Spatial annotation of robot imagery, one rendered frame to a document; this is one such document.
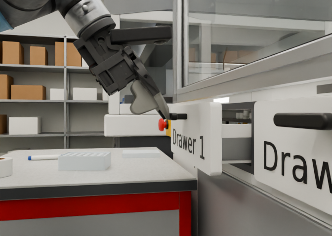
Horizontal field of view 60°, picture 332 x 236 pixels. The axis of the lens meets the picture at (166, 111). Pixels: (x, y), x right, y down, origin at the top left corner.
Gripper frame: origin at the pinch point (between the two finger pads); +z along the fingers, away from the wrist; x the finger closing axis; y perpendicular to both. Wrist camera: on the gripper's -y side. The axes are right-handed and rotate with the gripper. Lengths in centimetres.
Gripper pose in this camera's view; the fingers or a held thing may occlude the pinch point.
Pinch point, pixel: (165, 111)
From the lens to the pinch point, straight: 55.6
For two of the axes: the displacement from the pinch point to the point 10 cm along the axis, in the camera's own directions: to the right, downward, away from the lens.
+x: 1.9, -0.1, -9.8
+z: 5.6, 8.2, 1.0
